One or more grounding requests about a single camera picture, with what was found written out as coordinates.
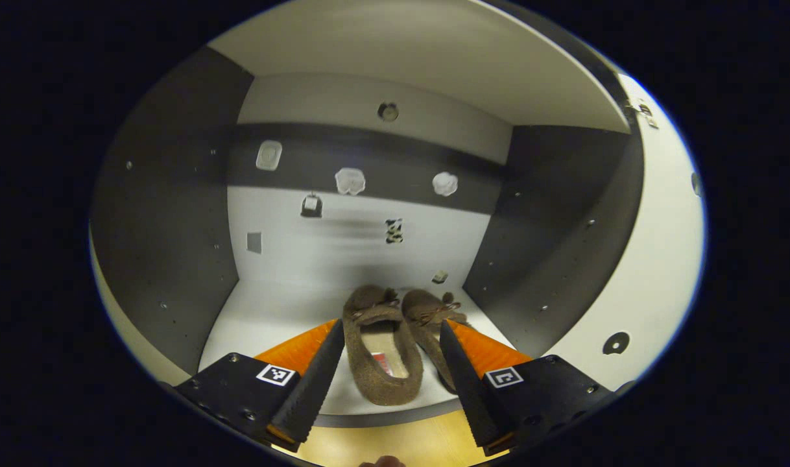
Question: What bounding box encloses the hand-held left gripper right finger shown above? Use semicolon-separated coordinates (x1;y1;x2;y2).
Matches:
439;319;616;457

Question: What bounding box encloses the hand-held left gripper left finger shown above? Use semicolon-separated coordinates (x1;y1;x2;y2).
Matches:
173;318;347;453

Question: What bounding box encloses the brown fuzzy shoe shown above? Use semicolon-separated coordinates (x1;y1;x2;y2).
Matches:
341;284;425;407
401;289;473;393

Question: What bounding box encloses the white shoe cabinet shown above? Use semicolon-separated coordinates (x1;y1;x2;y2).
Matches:
90;0;645;429

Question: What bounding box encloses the white cabinet shelf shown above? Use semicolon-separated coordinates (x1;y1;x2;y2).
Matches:
207;0;632;134

